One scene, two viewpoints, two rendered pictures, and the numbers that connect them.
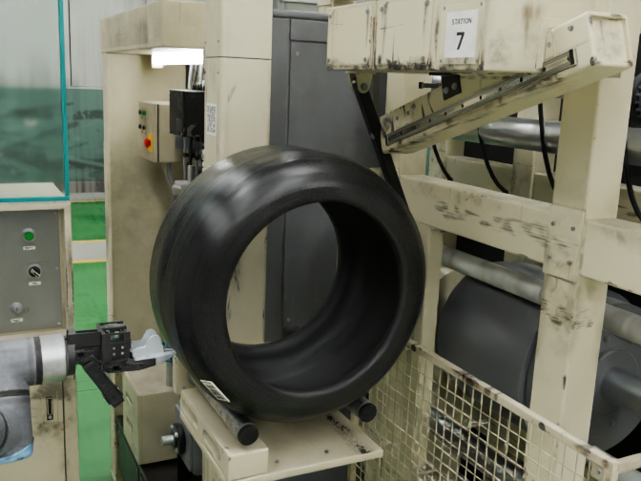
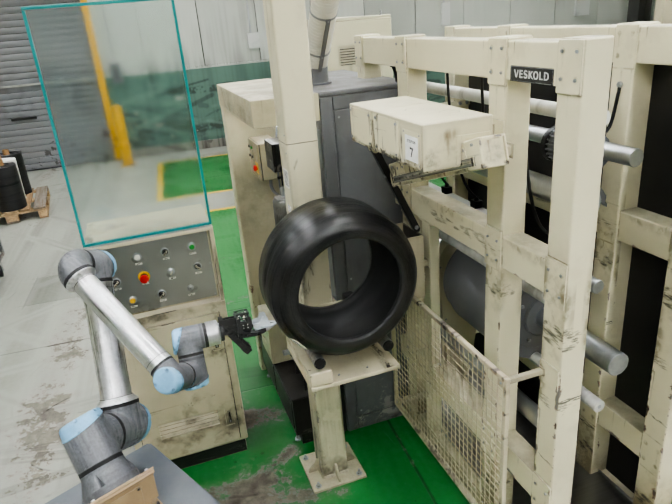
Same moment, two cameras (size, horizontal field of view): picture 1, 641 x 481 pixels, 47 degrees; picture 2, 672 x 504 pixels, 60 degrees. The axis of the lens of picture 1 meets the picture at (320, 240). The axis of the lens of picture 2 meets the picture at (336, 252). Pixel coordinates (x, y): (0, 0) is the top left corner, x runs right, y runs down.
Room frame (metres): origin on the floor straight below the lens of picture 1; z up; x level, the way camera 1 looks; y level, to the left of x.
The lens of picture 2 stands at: (-0.47, -0.25, 2.11)
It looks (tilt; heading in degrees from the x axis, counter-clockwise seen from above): 22 degrees down; 9
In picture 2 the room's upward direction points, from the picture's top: 5 degrees counter-clockwise
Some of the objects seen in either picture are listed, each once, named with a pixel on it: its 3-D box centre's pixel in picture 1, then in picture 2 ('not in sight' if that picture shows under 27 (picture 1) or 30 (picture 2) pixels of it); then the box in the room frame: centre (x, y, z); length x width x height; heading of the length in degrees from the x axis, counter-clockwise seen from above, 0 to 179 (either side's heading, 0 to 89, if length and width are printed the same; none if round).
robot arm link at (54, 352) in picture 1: (53, 358); (213, 332); (1.30, 0.50, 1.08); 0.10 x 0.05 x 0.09; 27
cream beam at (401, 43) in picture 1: (441, 38); (412, 129); (1.61, -0.24, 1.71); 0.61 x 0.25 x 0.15; 27
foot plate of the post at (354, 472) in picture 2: not in sight; (331, 464); (1.81, 0.22, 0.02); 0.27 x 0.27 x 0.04; 27
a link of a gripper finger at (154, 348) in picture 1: (155, 348); (265, 322); (1.37, 0.32, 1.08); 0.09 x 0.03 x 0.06; 117
